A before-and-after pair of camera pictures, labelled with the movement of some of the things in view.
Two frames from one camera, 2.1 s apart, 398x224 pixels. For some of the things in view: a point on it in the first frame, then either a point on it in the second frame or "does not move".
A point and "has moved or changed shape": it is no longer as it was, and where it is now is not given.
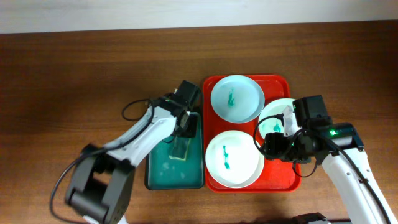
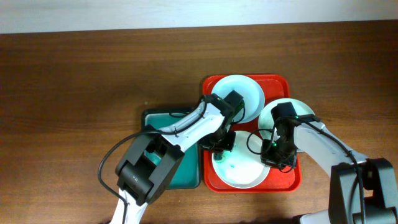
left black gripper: [188, 127] -> [218, 146]
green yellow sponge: [179, 148] has moved or changed shape
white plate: [237, 99] does not move
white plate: [273, 107] does not move
